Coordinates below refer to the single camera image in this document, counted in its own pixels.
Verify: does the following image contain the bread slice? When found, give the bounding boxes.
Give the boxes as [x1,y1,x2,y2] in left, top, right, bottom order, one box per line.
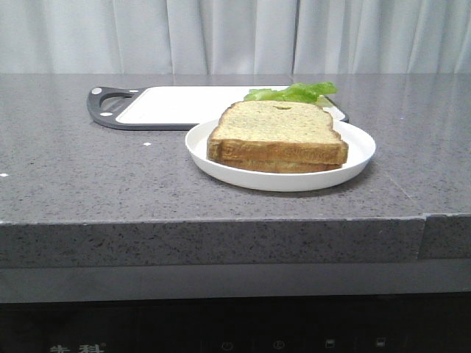
[219,160,342,174]
[207,101,349,165]

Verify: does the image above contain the green lettuce leaf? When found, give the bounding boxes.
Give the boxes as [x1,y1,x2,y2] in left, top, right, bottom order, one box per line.
[244,82,338,104]

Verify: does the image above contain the white round plate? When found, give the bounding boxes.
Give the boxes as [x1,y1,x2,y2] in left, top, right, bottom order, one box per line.
[185,120,376,192]

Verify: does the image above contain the white grey cutting board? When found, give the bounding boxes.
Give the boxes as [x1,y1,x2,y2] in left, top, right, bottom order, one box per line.
[86,85,350,132]

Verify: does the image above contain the black appliance control panel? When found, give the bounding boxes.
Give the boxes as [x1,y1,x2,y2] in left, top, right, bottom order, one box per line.
[1,293,470,352]

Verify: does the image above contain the white curtain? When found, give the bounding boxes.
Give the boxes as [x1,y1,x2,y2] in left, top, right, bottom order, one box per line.
[1,1,470,74]

